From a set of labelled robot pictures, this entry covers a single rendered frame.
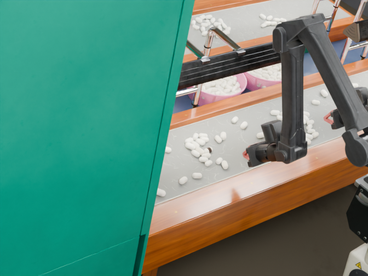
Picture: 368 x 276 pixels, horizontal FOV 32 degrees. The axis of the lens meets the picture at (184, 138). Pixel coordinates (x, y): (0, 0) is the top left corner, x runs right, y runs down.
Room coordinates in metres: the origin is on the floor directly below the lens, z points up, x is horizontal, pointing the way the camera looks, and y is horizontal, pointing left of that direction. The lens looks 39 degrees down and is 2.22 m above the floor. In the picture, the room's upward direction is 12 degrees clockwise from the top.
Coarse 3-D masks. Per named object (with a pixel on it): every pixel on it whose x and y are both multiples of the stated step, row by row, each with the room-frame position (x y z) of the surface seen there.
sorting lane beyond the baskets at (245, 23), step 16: (272, 0) 3.10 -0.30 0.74; (288, 0) 3.14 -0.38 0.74; (304, 0) 3.18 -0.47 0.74; (192, 16) 2.75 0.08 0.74; (224, 16) 2.81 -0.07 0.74; (240, 16) 2.85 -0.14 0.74; (256, 16) 2.89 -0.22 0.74; (272, 16) 2.92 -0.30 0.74; (288, 16) 2.96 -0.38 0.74; (336, 16) 3.07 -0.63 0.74; (192, 32) 2.60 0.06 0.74; (240, 32) 2.69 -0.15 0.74; (256, 32) 2.73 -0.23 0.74
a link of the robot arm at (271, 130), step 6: (276, 120) 1.63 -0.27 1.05; (264, 126) 1.60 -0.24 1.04; (270, 126) 1.60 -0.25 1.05; (276, 126) 1.59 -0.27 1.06; (264, 132) 1.60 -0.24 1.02; (270, 132) 1.59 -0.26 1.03; (276, 132) 1.58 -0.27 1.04; (264, 138) 1.60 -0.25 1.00; (270, 138) 1.58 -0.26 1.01; (276, 138) 1.57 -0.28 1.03; (276, 144) 1.56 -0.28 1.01; (276, 150) 1.54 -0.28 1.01; (282, 150) 1.52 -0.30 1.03; (276, 156) 1.53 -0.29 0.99; (282, 156) 1.51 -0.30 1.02
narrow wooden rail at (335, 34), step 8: (352, 16) 3.06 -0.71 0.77; (336, 24) 2.94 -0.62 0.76; (344, 24) 2.96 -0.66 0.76; (336, 32) 2.92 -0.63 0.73; (248, 40) 2.60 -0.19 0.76; (256, 40) 2.61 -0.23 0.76; (264, 40) 2.63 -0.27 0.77; (272, 40) 2.64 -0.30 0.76; (336, 40) 2.94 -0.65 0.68; (216, 48) 2.46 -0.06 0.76; (224, 48) 2.48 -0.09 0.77; (184, 56) 2.34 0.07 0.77; (192, 56) 2.36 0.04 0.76
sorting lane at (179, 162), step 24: (312, 96) 2.29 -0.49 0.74; (216, 120) 1.98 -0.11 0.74; (240, 120) 2.01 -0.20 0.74; (264, 120) 2.05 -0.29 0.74; (168, 144) 1.78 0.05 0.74; (216, 144) 1.84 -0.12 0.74; (240, 144) 1.87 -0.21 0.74; (312, 144) 1.96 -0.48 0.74; (168, 168) 1.65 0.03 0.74; (192, 168) 1.68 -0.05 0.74; (216, 168) 1.71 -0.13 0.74; (240, 168) 1.74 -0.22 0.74; (168, 192) 1.54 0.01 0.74
